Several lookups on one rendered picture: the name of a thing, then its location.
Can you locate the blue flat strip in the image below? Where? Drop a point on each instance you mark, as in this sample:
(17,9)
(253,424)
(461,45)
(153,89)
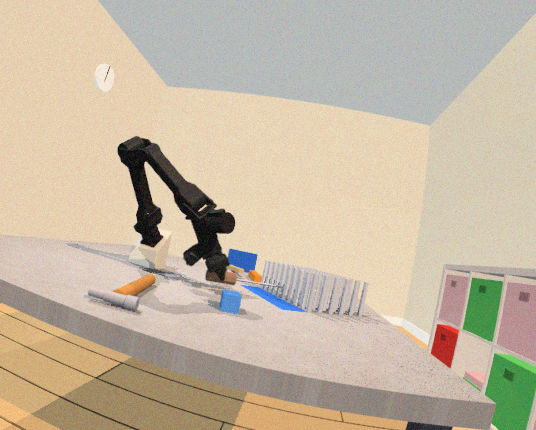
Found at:
(273,299)

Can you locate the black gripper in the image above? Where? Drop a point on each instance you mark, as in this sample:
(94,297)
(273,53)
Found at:
(216,260)

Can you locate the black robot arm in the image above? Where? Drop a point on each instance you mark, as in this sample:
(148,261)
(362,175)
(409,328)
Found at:
(134,153)

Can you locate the blue cube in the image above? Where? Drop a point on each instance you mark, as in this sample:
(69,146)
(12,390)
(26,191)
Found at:
(230,301)

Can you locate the orange cylinder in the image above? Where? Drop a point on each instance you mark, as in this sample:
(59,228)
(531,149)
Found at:
(124,296)

